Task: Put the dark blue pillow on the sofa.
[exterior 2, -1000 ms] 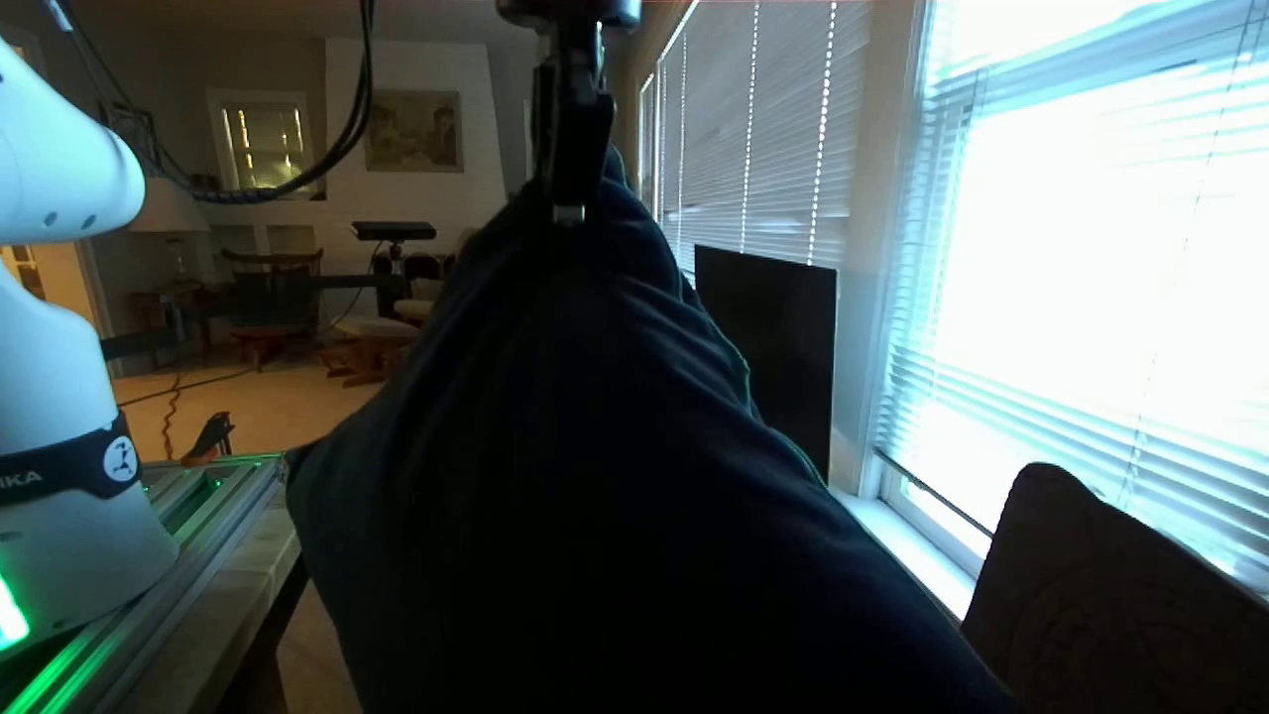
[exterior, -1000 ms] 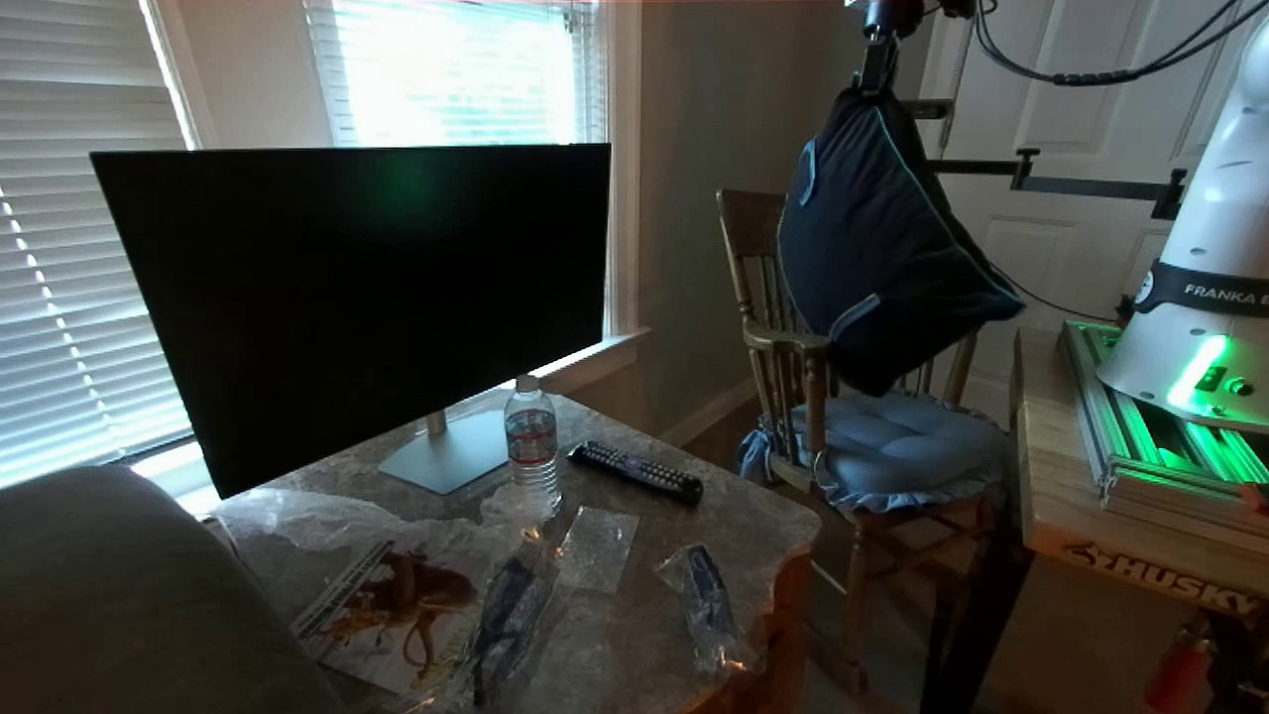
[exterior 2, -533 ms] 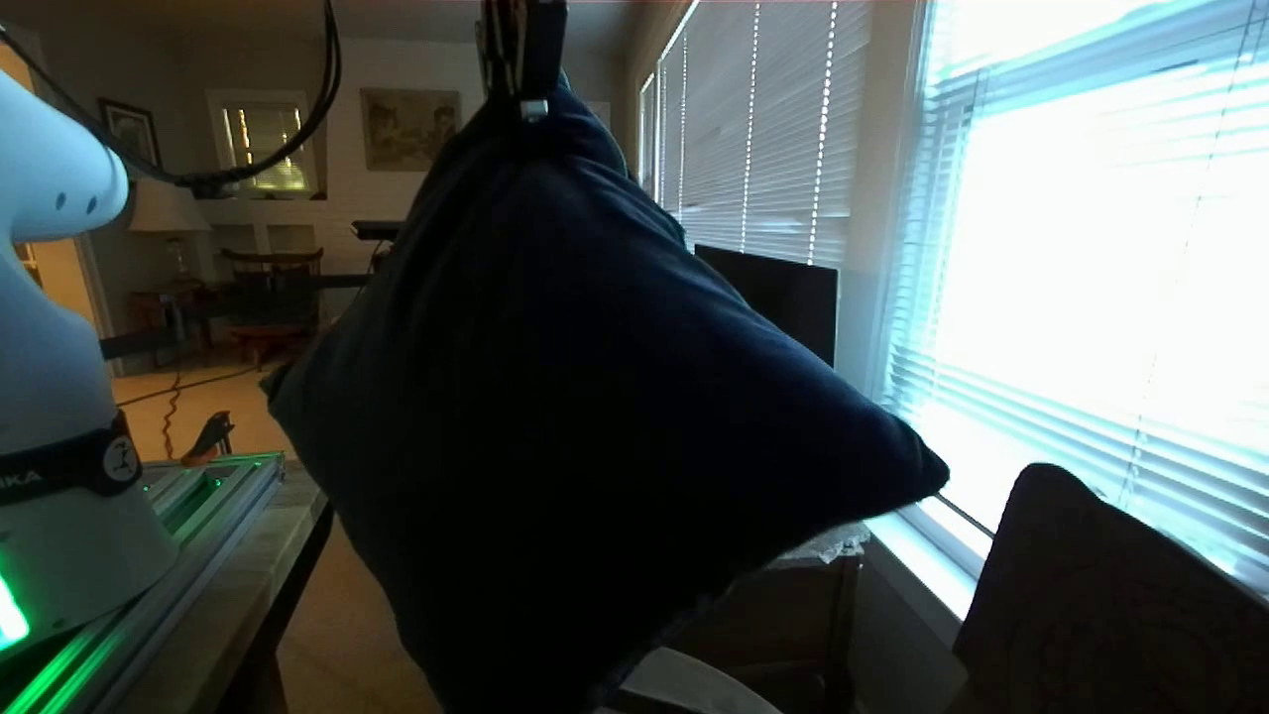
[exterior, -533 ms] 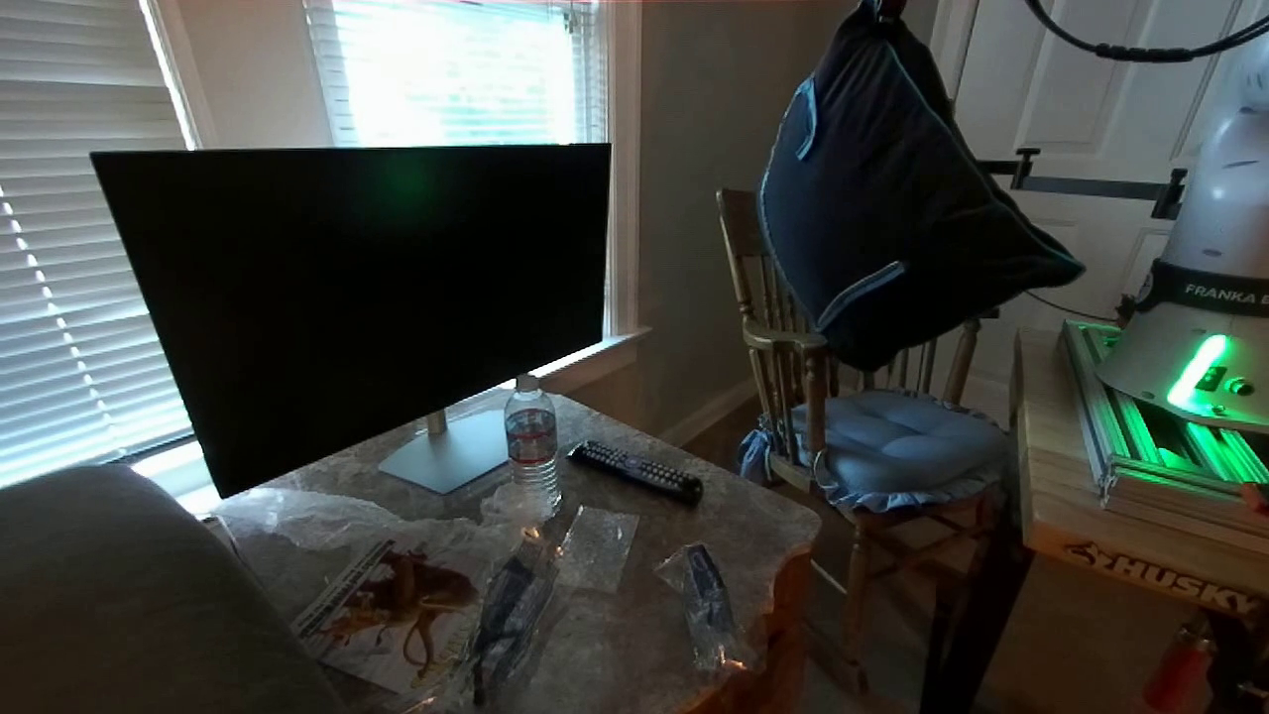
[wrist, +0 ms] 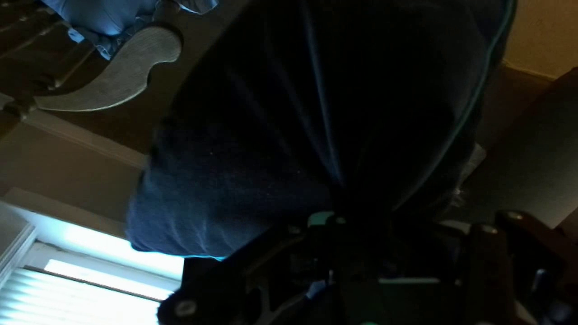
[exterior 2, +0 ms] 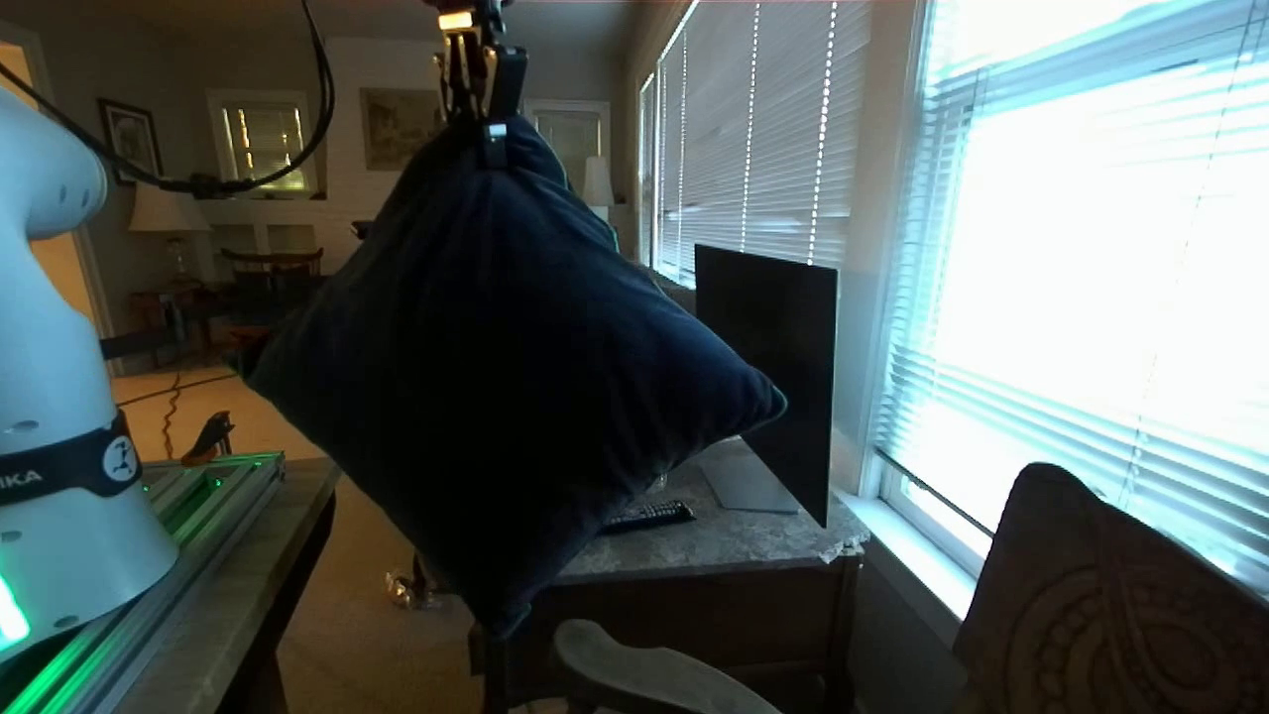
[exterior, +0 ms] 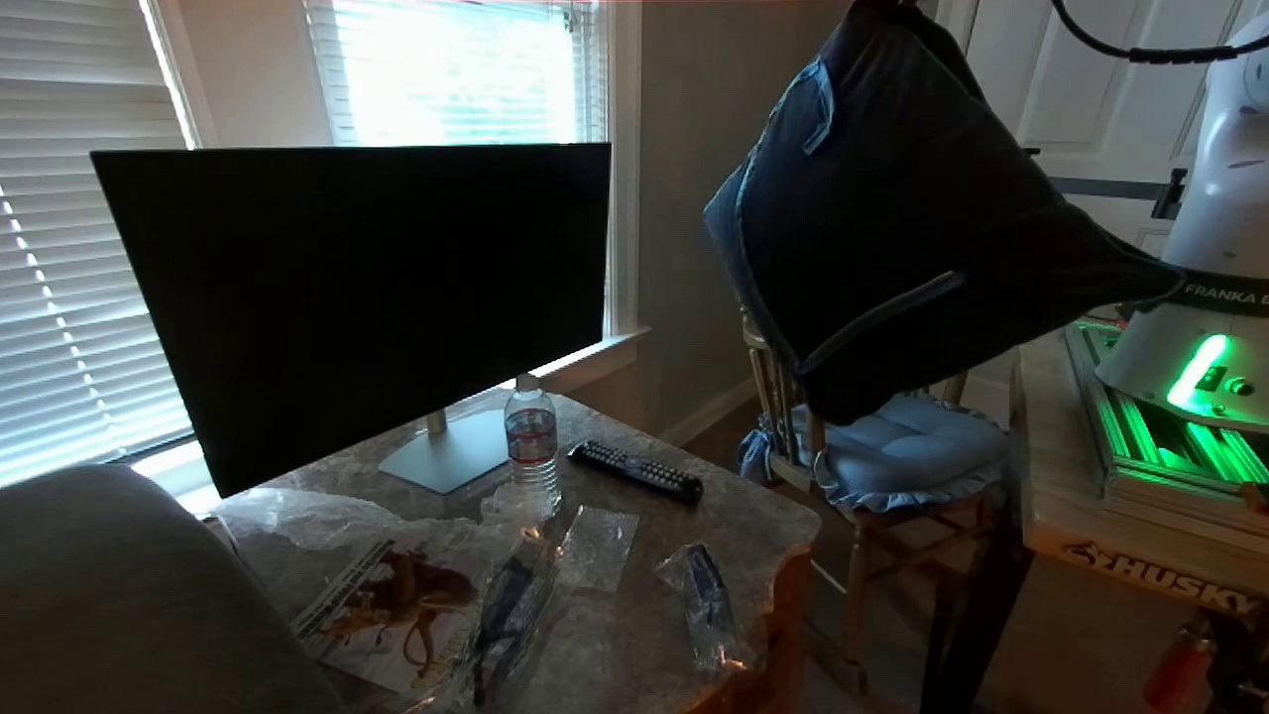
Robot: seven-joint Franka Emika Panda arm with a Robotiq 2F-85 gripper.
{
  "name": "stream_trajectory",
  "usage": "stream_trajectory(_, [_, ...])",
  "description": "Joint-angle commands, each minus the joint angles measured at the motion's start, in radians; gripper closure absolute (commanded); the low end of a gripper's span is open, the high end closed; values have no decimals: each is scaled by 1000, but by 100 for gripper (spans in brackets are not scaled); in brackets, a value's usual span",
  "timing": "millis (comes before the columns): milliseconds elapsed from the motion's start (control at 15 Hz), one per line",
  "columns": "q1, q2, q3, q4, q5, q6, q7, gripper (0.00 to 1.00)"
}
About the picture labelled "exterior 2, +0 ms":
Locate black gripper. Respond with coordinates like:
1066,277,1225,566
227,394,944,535
428,0,532,170

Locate dark blue pillow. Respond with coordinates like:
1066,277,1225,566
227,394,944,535
240,113,794,638

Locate dark dining table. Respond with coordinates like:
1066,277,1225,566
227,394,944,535
209,241,330,371

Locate narrow white window blinds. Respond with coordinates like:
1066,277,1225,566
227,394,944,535
633,0,885,291

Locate white shade table lamp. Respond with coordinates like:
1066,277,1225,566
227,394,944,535
127,174,209,246

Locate small dark framed picture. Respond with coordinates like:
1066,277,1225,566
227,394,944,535
95,97,166,189

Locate black flat monitor with stand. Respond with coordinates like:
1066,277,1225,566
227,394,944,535
691,241,844,532

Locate black remote control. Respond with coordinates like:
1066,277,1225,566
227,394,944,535
592,499,702,539

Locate marble top side table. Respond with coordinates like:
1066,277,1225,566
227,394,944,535
468,433,868,714

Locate wooden armchair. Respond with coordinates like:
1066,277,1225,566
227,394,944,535
551,617,786,714

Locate wide white window blinds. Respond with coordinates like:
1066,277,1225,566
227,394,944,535
868,0,1269,590

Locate brown patterned cushion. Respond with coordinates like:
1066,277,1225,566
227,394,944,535
950,462,1269,714

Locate framed wall painting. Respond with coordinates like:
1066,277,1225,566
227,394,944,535
358,82,448,174

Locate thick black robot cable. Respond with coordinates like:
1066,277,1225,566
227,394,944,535
0,0,331,203

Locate framed wall mirror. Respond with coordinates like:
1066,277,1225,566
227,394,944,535
207,88,330,203

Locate black clamp handle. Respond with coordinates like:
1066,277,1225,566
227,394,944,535
177,408,240,467

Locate green lit aluminium base rail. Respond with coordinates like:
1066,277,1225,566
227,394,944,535
0,449,291,714

